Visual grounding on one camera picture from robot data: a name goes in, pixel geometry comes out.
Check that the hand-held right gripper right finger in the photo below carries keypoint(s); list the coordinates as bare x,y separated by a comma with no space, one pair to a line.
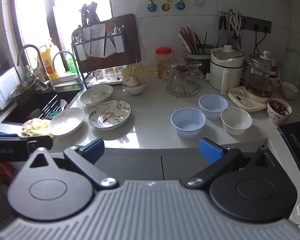
210,151

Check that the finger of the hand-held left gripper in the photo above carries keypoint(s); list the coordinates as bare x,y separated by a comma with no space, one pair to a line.
41,142

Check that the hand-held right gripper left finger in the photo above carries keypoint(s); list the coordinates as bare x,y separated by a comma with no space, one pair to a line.
95,147

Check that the blue plastic bowl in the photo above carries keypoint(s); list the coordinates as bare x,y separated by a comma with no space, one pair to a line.
188,127
213,107

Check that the white plate grey branch print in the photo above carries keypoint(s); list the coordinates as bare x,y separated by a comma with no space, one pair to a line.
67,123

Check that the floral print plate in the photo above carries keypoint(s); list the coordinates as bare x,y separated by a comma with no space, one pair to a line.
110,115

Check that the white plate green leaf print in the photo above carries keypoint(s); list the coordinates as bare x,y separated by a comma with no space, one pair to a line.
96,96

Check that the yellow cloth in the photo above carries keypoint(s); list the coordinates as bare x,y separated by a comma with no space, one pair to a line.
36,127

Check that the grey cabinet door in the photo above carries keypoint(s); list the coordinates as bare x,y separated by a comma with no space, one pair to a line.
135,166
180,165

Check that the black sink drain rack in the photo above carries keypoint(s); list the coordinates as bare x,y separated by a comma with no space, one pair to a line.
51,107

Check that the black sink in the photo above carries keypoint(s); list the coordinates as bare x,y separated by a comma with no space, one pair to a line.
20,112

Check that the plain white bowl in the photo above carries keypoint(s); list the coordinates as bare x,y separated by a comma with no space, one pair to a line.
236,122

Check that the white spoon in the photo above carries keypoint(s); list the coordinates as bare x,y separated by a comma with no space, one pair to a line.
62,104

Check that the stainless steel pot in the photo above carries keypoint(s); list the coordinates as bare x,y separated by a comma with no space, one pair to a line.
22,91

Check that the cream kettle base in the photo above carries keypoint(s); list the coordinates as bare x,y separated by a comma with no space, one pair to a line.
240,100

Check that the white plastic board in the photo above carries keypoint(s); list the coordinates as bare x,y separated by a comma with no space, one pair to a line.
5,87

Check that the white tray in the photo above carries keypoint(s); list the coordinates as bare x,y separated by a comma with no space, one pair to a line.
107,82

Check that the white bowl holding garlic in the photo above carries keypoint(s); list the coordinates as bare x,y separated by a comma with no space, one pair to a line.
135,90

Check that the small drinking glass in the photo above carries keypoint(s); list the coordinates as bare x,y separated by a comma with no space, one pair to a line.
119,71
109,73
98,74

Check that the garlic bulb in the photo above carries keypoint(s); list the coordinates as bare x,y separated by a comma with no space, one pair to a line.
130,82

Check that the patterned bowl with dried bits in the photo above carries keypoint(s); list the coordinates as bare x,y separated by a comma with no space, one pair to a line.
277,117

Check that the white electric pot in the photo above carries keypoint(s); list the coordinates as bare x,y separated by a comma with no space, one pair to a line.
225,72

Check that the cluster of inverted glass cups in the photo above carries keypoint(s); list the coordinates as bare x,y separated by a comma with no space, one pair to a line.
183,73

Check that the yellow bottle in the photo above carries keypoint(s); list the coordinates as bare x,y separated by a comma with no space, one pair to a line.
48,60

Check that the green bottle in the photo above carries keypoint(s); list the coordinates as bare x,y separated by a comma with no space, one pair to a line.
70,63

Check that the black induction cooktop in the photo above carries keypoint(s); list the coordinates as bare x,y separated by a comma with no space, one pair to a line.
297,150

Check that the glass kettle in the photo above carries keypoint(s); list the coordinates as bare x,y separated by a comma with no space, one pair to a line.
261,80

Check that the pale straw bundle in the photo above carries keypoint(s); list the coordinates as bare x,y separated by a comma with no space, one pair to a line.
140,71

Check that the short steel faucet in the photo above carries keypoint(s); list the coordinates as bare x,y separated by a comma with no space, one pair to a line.
62,53

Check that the tall steel faucet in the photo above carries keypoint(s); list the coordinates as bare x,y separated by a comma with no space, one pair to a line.
31,47

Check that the black knife rack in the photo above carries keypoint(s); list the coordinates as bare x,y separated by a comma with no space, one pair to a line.
76,52

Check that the red lid plastic jar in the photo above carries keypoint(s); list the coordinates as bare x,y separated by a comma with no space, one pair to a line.
164,63

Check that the cream bowl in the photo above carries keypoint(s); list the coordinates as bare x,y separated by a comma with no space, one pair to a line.
290,91

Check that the chopstick holder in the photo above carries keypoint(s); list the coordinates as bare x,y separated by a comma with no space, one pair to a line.
203,51

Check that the kitchen knife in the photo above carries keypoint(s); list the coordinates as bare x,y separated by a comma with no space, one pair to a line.
120,43
110,47

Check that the steel cleaver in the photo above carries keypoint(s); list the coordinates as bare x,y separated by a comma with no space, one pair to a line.
97,42

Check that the brown cutting board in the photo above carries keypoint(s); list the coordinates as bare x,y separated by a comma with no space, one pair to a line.
131,37

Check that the black hanging kitchen tools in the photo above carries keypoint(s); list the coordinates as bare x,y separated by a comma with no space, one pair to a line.
223,22

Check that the black wall socket strip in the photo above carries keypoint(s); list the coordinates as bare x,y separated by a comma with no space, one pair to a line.
261,26

